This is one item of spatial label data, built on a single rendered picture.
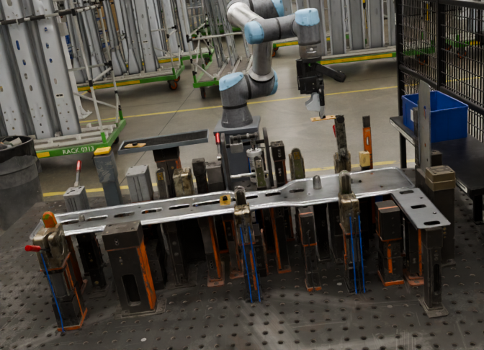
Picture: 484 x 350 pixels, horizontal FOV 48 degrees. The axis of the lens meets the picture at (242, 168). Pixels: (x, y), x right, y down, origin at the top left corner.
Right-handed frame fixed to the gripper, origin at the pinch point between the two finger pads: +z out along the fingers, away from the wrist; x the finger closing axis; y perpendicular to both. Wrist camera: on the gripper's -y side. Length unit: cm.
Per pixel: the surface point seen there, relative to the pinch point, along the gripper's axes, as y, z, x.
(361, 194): -9.6, 27.9, 10.3
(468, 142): -58, 25, -18
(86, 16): 277, -9, -754
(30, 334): 111, 57, 25
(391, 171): -24.2, 27.7, -6.1
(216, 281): 46, 57, 7
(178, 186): 56, 24, -11
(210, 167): 43.1, 19.6, -15.8
